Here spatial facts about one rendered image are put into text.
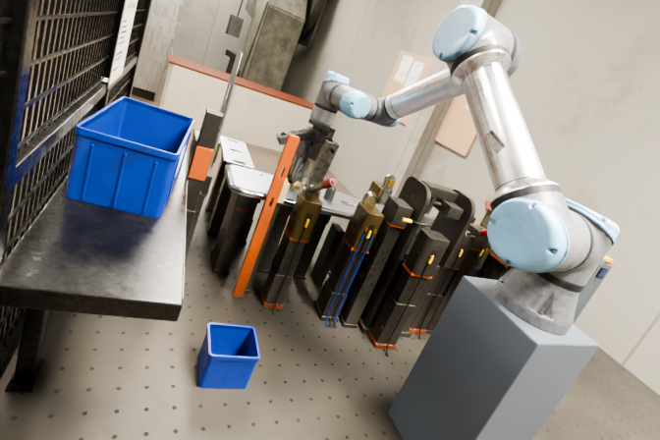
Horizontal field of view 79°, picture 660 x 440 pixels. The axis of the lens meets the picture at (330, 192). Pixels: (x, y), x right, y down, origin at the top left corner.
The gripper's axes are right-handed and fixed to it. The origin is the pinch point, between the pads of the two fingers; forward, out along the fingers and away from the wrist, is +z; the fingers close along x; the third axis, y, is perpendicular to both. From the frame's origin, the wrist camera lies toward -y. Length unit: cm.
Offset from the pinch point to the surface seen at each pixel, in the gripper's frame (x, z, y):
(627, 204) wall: 34, -30, 216
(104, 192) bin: -45, -2, -47
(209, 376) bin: -54, 30, -20
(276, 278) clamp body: -24.3, 22.4, -1.9
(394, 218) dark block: -30.0, -6.1, 21.5
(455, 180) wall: 168, 13, 206
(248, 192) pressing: -15.2, 2.5, -15.4
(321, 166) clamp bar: -21.3, -12.0, -0.8
